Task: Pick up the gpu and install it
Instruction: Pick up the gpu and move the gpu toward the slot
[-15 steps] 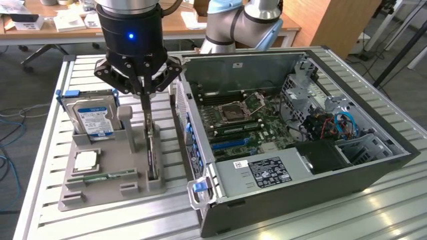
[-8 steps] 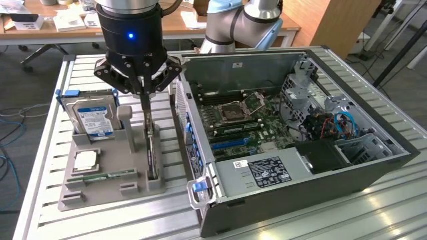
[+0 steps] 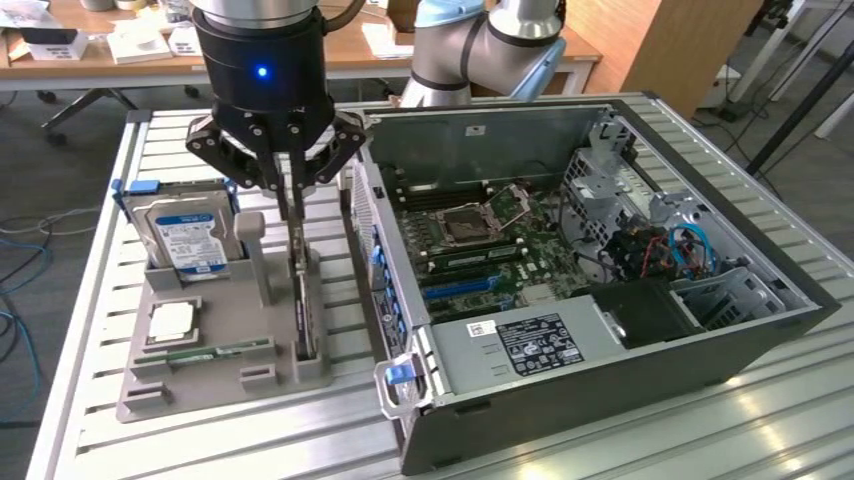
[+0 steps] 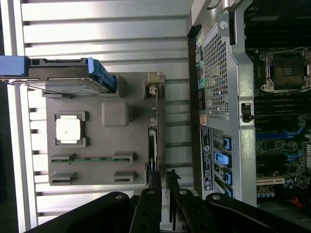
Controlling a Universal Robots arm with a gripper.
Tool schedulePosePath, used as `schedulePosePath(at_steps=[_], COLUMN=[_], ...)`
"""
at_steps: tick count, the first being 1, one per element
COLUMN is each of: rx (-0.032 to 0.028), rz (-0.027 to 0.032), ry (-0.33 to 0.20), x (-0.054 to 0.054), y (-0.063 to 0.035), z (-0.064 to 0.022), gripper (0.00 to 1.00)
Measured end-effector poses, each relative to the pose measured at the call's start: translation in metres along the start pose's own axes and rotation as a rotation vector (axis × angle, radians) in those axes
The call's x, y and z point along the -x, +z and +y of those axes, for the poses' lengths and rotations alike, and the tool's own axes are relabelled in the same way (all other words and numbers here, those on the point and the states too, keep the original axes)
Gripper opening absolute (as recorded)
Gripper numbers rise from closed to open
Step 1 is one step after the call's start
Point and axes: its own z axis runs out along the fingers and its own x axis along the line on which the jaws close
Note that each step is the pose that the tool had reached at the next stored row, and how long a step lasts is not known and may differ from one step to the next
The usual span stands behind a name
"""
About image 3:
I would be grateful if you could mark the metal socket cover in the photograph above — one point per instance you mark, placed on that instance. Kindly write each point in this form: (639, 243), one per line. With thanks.
(510, 207)

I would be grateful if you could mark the green motherboard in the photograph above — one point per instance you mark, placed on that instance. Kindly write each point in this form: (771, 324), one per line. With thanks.
(540, 245)

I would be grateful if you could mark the white table frame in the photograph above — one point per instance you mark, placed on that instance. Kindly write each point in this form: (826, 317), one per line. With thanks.
(756, 60)

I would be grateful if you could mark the installed dark RAM stick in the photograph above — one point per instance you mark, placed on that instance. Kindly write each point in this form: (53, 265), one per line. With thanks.
(467, 257)

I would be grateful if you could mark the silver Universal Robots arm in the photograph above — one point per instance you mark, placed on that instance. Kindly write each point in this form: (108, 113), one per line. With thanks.
(440, 50)

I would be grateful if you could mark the large white open box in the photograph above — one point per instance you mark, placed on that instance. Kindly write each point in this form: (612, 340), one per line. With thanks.
(136, 45)

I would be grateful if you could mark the black tripod pole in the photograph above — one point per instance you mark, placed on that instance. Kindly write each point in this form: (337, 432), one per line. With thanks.
(800, 110)

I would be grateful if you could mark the grey power supply unit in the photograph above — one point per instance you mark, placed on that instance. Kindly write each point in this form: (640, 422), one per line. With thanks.
(467, 360)

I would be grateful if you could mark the small white printed box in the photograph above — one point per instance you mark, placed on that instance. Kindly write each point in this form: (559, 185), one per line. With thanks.
(183, 42)

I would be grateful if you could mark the wooden desk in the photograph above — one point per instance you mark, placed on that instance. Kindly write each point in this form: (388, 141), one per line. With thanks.
(347, 62)

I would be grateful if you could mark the CPU socket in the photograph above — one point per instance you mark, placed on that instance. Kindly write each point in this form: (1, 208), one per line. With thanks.
(463, 227)

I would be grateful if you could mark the black graphics card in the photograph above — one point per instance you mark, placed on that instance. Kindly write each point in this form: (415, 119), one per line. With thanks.
(307, 320)

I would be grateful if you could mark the tall metal disk bay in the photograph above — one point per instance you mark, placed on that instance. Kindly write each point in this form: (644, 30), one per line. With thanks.
(600, 200)

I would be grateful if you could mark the grey parts rack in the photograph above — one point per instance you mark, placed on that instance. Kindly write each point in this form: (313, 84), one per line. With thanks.
(227, 380)

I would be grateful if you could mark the blue case latch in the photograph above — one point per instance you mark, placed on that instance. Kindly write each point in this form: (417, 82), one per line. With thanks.
(396, 375)

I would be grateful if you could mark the hard disk with blue bracket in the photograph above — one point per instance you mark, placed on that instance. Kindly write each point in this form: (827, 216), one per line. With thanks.
(187, 235)

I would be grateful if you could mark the low metal disk bay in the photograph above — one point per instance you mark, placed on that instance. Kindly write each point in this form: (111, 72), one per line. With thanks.
(727, 300)

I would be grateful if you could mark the silver CPU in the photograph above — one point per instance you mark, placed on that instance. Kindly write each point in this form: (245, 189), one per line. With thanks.
(169, 322)

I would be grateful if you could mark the wooden cabinet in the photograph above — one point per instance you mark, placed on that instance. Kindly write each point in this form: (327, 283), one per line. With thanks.
(667, 50)

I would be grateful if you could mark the white box with black label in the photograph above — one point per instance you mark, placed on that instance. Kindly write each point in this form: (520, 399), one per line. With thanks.
(56, 50)

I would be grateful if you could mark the white paper stack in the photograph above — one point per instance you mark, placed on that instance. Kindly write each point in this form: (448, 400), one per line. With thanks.
(387, 42)

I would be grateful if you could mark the blue expansion slot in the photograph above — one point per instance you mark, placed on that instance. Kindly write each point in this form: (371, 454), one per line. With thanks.
(460, 289)

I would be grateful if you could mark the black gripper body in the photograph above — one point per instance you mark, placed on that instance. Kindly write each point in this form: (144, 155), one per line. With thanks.
(267, 50)

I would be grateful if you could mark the black fan shroud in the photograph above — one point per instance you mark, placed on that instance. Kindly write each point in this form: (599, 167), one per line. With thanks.
(640, 310)

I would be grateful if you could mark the black wheeled desk leg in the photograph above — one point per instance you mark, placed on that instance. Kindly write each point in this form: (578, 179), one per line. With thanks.
(87, 107)

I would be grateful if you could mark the black open PC case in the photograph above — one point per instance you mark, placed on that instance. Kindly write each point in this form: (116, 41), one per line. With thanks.
(600, 400)

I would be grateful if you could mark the green RAM stick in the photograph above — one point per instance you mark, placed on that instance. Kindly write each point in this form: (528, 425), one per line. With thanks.
(193, 354)

